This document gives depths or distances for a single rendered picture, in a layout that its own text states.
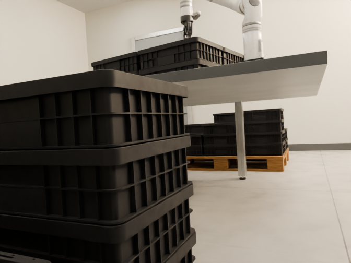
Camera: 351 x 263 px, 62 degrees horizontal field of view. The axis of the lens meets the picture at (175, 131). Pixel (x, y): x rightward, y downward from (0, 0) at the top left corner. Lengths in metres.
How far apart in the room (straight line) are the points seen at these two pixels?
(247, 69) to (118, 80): 0.63
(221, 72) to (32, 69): 4.44
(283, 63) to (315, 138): 3.69
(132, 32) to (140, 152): 5.27
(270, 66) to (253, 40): 0.56
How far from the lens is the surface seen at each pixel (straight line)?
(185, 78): 1.06
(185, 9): 1.79
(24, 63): 5.17
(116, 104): 0.44
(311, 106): 4.63
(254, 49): 1.54
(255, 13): 1.59
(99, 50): 6.08
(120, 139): 0.45
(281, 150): 2.97
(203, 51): 1.55
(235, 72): 1.01
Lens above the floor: 0.51
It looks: 2 degrees down
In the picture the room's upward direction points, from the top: 3 degrees counter-clockwise
